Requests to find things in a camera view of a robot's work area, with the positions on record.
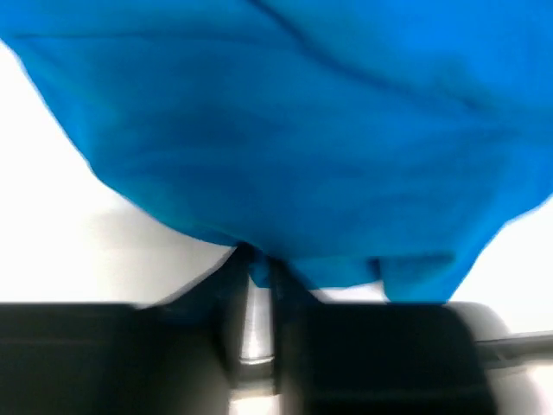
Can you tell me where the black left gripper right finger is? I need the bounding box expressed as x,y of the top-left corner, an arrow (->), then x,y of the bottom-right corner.
270,261 -> 328,389

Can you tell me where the blue t shirt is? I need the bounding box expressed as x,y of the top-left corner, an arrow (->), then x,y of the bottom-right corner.
1,1 -> 552,302

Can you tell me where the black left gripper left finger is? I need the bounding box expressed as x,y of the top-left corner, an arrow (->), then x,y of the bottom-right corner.
148,245 -> 251,372

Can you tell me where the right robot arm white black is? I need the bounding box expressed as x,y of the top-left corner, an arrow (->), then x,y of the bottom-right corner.
448,302 -> 552,370

